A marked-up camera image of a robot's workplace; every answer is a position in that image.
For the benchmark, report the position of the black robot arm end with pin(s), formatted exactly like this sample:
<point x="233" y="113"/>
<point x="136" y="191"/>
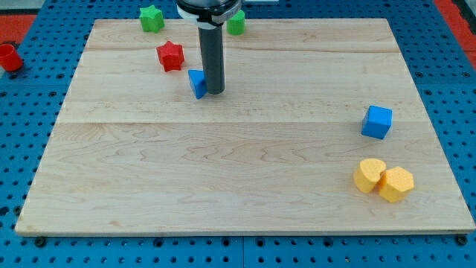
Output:
<point x="208" y="14"/>

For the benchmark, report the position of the blue cube block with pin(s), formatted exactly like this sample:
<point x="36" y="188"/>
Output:
<point x="377" y="122"/>

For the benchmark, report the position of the blue triangular block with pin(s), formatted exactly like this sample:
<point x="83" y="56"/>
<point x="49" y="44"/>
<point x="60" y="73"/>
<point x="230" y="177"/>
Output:
<point x="197" y="83"/>

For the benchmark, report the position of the light wooden board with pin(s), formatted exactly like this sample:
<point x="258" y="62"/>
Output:
<point x="133" y="152"/>

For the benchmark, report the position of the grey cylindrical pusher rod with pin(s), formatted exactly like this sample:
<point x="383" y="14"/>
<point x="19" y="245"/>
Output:
<point x="211" y="46"/>

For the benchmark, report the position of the red star block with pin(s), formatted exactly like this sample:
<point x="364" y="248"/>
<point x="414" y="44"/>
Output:
<point x="170" y="56"/>

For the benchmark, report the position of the green cylinder block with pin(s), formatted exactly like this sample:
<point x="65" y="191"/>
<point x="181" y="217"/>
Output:
<point x="236" y="24"/>

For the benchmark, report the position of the green star block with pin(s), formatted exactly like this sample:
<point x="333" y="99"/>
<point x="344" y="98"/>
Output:
<point x="151" y="18"/>

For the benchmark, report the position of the yellow hexagon block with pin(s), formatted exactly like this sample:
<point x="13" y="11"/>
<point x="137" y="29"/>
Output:
<point x="396" y="183"/>

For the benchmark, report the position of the red cylinder block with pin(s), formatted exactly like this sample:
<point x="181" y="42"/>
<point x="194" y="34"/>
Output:
<point x="10" y="59"/>

